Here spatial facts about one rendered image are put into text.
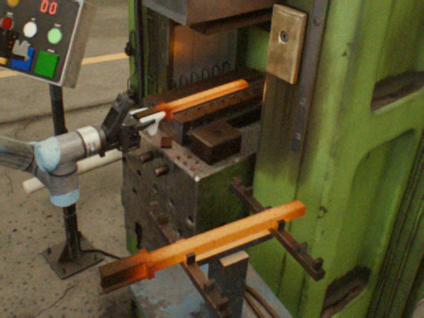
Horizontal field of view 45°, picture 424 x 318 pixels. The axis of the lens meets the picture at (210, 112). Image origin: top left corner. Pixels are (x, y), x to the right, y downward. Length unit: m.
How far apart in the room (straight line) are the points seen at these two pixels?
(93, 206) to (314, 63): 1.73
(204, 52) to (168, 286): 0.79
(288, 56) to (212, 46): 0.57
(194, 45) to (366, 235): 0.84
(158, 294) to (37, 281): 1.15
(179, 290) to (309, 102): 0.54
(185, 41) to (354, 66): 0.69
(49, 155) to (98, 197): 1.47
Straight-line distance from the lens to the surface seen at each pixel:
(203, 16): 1.32
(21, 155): 1.40
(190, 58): 1.70
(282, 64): 1.24
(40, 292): 2.33
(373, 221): 1.77
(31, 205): 2.75
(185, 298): 1.29
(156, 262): 0.98
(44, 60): 1.74
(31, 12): 1.82
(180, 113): 1.46
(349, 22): 1.13
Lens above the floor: 1.72
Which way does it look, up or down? 30 degrees down
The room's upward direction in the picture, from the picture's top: 4 degrees clockwise
